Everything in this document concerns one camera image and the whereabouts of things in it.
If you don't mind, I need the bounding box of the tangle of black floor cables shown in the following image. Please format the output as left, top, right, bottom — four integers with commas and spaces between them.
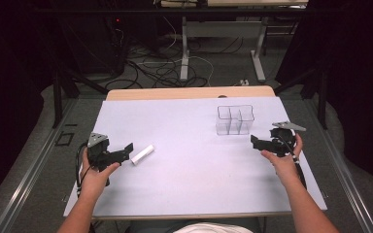
104, 35, 245, 90

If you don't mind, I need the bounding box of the black metal stand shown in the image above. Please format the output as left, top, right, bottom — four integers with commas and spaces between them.
51, 25, 111, 129
273, 57, 329, 131

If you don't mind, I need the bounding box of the white metal desk frame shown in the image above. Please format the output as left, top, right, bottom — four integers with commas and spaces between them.
178, 15, 269, 83

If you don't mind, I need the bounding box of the clear plastic compartment box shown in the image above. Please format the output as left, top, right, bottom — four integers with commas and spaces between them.
215, 104, 255, 137

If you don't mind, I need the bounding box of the person's right hand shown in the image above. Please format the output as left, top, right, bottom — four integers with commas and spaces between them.
259, 133, 304, 186

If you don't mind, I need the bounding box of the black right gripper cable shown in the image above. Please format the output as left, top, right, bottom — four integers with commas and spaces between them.
277, 129, 308, 191

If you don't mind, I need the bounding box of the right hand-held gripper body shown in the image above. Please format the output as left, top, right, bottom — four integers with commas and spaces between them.
264, 120, 307, 158

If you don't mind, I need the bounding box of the white table mat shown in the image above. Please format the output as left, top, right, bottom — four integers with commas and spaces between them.
62, 96, 328, 218

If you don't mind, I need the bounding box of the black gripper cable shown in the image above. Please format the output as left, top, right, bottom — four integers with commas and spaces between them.
74, 143, 92, 197
277, 129, 308, 191

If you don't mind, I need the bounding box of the white cylindrical tube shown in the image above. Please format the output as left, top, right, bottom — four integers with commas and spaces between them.
130, 144, 155, 166

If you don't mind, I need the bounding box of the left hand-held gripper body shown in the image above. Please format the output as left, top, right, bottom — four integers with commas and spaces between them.
86, 131, 126, 173

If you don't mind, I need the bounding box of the black computer tower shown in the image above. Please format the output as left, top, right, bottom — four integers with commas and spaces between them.
77, 16, 131, 77

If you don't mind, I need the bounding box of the metal floor rail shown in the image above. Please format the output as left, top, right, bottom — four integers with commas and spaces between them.
0, 98, 79, 233
304, 98, 373, 233

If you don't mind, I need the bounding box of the person's left hand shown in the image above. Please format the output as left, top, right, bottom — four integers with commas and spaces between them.
79, 147, 121, 199

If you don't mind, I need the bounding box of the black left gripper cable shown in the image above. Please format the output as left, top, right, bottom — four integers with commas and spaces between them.
74, 143, 92, 197

